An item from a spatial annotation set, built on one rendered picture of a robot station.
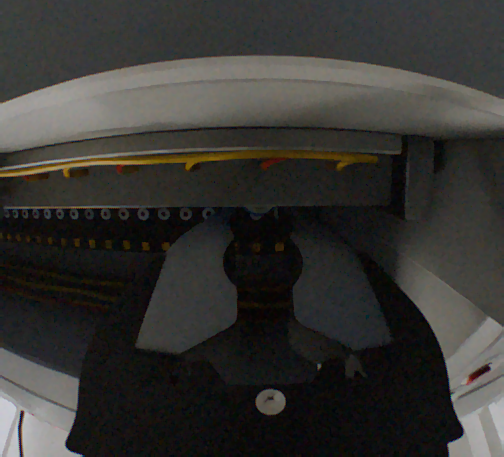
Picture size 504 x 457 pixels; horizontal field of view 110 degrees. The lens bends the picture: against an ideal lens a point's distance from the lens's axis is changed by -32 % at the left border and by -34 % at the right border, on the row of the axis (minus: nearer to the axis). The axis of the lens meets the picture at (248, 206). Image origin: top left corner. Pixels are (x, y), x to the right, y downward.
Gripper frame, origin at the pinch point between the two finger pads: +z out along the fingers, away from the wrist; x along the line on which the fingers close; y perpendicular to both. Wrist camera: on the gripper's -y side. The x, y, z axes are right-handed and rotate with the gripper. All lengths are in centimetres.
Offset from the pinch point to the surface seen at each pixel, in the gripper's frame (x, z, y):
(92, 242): -16.3, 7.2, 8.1
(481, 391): 35.2, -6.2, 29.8
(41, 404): -32.4, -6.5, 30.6
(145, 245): -10.2, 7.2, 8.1
